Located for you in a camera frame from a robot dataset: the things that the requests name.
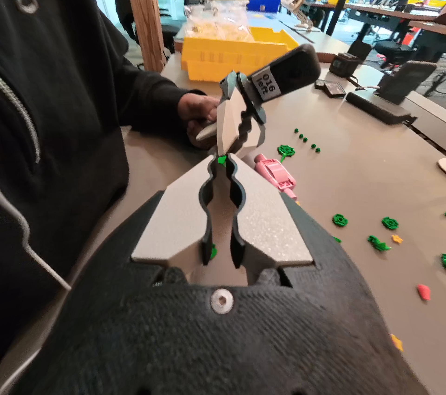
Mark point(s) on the wooden post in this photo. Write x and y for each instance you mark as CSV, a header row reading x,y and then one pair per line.
x,y
148,32

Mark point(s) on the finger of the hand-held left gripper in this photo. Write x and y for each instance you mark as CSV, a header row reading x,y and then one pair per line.
x,y
230,119
252,140

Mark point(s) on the green spiky toy plant piece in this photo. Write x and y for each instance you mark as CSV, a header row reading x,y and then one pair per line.
x,y
443,260
378,243

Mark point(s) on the small green toy piece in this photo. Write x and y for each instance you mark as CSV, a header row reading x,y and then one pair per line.
x,y
222,160

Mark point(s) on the wooden desk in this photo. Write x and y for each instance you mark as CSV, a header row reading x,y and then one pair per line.
x,y
383,13

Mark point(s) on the green round toy plate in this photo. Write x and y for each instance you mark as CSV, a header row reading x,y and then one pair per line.
x,y
339,220
389,223

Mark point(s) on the white book stand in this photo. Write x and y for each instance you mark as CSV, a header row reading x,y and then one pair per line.
x,y
442,164

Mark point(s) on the blue storage bin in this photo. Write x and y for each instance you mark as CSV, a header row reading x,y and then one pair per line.
x,y
264,4

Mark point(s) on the clear plastic bags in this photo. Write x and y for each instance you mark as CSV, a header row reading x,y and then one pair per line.
x,y
219,22

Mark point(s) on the cardboard board on stand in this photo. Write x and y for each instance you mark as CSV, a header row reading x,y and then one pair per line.
x,y
301,15

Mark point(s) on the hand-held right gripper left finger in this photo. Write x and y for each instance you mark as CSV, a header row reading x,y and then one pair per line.
x,y
174,227

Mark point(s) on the person's left hand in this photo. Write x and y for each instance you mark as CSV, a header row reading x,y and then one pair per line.
x,y
197,109

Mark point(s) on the yellow storage bin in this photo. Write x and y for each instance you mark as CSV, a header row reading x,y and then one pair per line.
x,y
237,56

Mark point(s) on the black device on stand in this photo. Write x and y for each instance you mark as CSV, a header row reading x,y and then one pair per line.
x,y
406,81

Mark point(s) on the pink cone toy piece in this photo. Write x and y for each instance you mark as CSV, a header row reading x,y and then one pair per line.
x,y
423,292

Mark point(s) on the black flat device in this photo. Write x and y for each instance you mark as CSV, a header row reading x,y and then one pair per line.
x,y
331,88

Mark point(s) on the black charger box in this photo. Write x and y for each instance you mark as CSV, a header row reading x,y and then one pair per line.
x,y
343,64

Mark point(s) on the green web piece with stem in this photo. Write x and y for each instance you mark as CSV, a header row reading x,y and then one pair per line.
x,y
285,150

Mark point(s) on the black pole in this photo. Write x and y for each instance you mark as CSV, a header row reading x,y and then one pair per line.
x,y
336,11

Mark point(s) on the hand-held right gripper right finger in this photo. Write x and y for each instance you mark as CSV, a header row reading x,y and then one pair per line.
x,y
271,227

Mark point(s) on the pink toy brick watering can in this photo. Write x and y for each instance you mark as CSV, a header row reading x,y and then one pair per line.
x,y
275,171

